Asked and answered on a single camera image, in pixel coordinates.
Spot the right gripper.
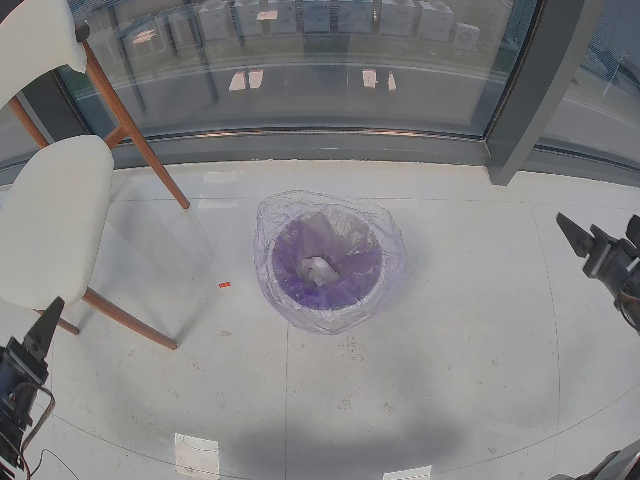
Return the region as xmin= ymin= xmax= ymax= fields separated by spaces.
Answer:
xmin=556 ymin=212 xmax=640 ymax=282

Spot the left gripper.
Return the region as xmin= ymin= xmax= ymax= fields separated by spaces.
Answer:
xmin=0 ymin=296 xmax=66 ymax=387

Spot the purple plastic bag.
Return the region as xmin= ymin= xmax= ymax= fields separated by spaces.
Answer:
xmin=253 ymin=189 xmax=407 ymax=337

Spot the white trash bin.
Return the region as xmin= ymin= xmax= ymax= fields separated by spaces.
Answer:
xmin=266 ymin=207 xmax=389 ymax=323

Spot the white wooden-legged chair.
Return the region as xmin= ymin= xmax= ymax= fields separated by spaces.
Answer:
xmin=0 ymin=0 xmax=191 ymax=352

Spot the crumpled white paper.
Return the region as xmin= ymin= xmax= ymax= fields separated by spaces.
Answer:
xmin=298 ymin=256 xmax=337 ymax=287

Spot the window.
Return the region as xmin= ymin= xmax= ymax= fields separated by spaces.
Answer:
xmin=0 ymin=0 xmax=640 ymax=189

